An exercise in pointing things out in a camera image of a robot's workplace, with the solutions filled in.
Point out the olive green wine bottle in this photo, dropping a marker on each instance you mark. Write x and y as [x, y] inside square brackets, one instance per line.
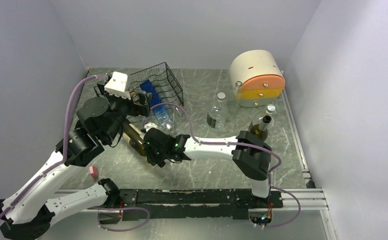
[259, 127]

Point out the cream round bread box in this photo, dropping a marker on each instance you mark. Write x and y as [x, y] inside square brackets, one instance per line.
[261, 78]

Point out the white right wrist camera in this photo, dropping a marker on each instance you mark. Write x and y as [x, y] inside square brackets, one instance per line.
[148, 126]

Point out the small clear glass bottle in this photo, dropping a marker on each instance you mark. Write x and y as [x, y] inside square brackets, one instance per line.
[177, 110]

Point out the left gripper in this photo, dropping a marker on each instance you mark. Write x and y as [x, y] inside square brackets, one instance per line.
[143, 108]

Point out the tall clear empty bottle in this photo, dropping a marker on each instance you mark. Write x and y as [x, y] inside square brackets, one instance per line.
[234, 100]

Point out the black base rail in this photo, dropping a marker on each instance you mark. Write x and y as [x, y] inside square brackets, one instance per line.
[136, 204]

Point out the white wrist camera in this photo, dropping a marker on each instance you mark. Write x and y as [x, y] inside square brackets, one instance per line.
[118, 85]
[148, 126]

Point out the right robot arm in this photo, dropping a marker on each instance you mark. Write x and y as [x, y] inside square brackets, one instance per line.
[251, 155]

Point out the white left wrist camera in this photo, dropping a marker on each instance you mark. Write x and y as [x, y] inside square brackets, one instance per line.
[118, 85]

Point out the round clear flask silver cap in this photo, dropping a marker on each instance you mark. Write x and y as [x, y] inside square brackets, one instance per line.
[218, 112]

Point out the dark green wine bottle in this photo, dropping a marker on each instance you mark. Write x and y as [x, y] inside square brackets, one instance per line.
[132, 136]

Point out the black wire wine rack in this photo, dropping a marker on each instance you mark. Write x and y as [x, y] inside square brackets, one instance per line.
[160, 75]

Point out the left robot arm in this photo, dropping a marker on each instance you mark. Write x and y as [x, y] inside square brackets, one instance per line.
[32, 210]

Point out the pink eraser block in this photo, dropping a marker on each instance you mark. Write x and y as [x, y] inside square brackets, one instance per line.
[93, 172]

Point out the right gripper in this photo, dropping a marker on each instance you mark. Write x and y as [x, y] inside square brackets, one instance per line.
[151, 157]

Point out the clear bottle silver cap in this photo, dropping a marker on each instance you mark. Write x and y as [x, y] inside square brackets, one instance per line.
[270, 110]

